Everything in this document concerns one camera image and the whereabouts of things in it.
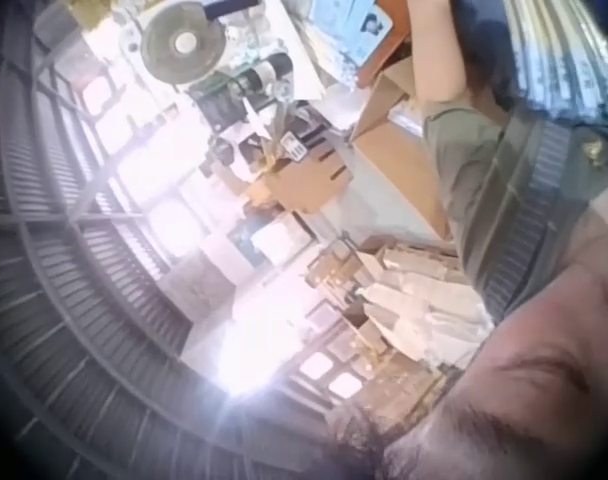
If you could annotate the wooden rack with goods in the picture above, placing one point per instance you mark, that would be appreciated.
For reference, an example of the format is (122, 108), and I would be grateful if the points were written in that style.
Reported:
(334, 280)

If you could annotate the grey round fan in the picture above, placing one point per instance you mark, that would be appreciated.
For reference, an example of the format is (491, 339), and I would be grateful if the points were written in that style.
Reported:
(176, 45)

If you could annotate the cardboard box with slots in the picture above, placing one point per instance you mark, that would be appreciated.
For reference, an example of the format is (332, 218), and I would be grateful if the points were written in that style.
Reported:
(309, 180)

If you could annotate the dark machine with white roll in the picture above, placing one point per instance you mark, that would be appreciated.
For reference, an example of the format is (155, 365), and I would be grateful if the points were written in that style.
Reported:
(244, 82)

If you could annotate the heap of white plastic bags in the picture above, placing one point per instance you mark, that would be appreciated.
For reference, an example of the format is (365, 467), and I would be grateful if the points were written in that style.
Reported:
(424, 315)

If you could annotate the white striped label tag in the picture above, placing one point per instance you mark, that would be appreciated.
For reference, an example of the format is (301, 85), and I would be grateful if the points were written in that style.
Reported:
(294, 146)

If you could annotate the blue printed board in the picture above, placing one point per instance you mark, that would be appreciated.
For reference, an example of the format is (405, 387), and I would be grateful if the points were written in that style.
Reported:
(356, 30)

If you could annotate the stack of blue striped sacks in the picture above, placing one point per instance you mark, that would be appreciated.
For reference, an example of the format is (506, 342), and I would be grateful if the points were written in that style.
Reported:
(559, 55)

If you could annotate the large open cardboard box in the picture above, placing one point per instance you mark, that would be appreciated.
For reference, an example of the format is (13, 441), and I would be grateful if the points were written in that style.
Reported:
(394, 165)

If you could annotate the dark blue bundle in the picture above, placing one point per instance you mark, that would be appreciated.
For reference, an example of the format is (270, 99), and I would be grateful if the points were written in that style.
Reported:
(486, 60)

